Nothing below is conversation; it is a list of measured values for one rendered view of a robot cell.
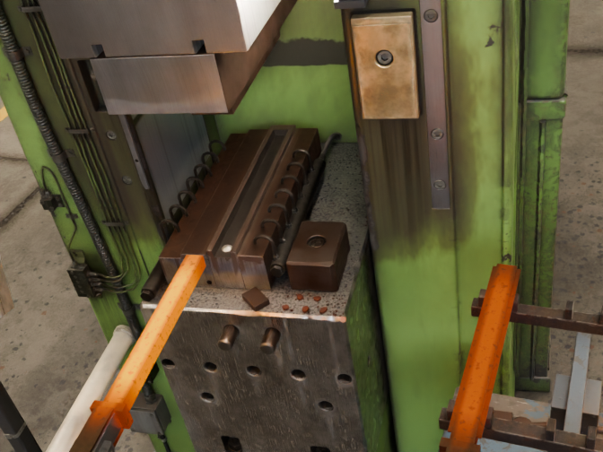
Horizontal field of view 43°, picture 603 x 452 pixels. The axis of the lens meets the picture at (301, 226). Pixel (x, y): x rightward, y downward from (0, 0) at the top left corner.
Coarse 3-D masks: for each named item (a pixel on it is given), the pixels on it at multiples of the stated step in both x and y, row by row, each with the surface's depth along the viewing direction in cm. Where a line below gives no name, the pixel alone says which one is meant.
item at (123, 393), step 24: (192, 264) 118; (168, 288) 114; (192, 288) 116; (168, 312) 110; (144, 336) 106; (168, 336) 109; (144, 360) 103; (120, 384) 100; (96, 408) 95; (120, 408) 95; (96, 432) 92; (120, 432) 97
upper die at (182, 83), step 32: (288, 0) 138; (96, 64) 112; (128, 64) 111; (160, 64) 110; (192, 64) 108; (224, 64) 110; (256, 64) 123; (128, 96) 115; (160, 96) 113; (192, 96) 112; (224, 96) 111
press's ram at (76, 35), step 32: (64, 0) 107; (96, 0) 106; (128, 0) 104; (160, 0) 103; (192, 0) 102; (224, 0) 101; (256, 0) 108; (64, 32) 110; (96, 32) 109; (128, 32) 108; (160, 32) 106; (192, 32) 105; (224, 32) 104; (256, 32) 108
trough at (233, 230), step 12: (276, 132) 161; (276, 144) 159; (264, 156) 155; (264, 168) 152; (252, 180) 149; (252, 192) 146; (240, 204) 143; (240, 216) 140; (228, 228) 138; (240, 228) 137; (216, 240) 133; (228, 240) 135; (216, 252) 133; (228, 252) 132
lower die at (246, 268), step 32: (288, 128) 160; (224, 160) 158; (256, 160) 152; (288, 160) 152; (224, 192) 147; (192, 224) 142; (224, 224) 137; (256, 224) 136; (160, 256) 135; (256, 256) 129
